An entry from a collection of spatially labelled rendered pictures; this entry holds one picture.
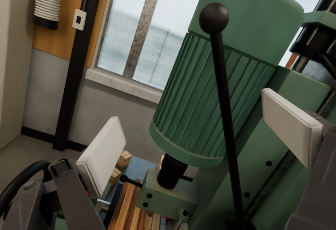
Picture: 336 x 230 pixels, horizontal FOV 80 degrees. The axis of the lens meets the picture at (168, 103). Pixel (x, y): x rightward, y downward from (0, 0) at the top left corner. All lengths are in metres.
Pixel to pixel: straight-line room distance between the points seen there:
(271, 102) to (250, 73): 0.18
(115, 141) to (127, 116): 1.72
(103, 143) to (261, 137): 0.31
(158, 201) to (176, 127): 0.22
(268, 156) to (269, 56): 0.19
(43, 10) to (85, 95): 0.70
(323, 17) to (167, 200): 0.46
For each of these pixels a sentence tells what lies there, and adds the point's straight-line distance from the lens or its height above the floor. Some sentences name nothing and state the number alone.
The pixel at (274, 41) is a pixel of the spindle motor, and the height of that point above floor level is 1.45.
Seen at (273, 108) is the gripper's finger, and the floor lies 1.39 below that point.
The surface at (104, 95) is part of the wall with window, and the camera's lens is 1.87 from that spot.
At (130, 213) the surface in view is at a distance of 0.60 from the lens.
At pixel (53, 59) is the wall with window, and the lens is 1.96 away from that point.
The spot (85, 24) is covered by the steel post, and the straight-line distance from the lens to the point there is 1.72.
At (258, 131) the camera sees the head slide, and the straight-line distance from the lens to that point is 0.40.
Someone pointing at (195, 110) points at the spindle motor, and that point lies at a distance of 0.35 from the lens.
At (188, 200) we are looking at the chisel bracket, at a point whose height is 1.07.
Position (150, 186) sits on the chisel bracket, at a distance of 0.51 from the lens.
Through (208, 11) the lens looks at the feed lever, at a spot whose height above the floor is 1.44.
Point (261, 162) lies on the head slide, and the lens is 0.44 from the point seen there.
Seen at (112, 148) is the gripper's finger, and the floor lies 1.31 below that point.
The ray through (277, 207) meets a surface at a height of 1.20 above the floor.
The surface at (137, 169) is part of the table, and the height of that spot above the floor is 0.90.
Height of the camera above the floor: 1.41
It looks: 20 degrees down
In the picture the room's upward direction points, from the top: 22 degrees clockwise
